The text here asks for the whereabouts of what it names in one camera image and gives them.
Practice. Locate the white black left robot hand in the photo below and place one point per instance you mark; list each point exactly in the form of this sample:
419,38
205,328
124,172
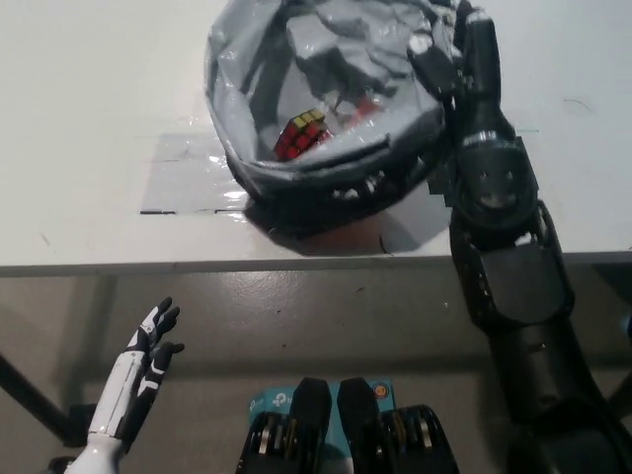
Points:
123,385

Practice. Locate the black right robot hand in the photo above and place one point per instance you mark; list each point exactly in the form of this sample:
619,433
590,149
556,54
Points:
481,74

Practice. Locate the rubik's cube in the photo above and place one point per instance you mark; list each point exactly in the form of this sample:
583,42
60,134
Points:
296,140

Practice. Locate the grey black plastic bag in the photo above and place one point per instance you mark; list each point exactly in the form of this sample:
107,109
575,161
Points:
232,113

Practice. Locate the black table leg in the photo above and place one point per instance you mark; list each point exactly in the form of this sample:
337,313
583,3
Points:
29,390
622,392

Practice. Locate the red flat packet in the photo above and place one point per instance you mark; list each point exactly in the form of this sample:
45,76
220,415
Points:
364,106

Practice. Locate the black tape square marker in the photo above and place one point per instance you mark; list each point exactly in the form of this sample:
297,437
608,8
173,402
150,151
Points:
443,193

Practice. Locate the short black tape strip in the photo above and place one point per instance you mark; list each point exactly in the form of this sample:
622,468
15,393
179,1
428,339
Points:
158,213

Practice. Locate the robot torso black blocks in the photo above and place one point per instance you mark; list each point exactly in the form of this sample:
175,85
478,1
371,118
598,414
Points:
311,410

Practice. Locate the clear tape patch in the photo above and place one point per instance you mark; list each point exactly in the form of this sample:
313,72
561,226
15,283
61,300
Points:
178,173

